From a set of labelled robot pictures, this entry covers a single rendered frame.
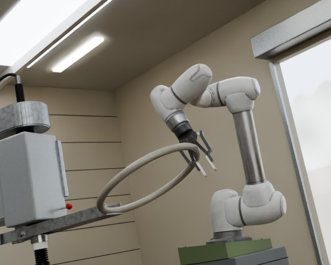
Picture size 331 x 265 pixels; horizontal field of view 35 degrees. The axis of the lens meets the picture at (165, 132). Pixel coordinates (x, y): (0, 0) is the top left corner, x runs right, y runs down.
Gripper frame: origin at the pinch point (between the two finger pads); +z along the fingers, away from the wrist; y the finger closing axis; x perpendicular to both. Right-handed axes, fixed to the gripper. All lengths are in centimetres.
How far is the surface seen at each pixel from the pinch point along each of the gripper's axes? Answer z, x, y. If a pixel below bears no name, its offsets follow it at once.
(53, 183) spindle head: -41, -16, 68
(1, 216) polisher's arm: -39, -9, 95
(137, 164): -8.6, 24.1, 19.2
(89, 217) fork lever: -12, -2, 55
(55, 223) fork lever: -20, -7, 71
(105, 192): -8.3, 20.1, 36.4
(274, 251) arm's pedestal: 36, -71, 1
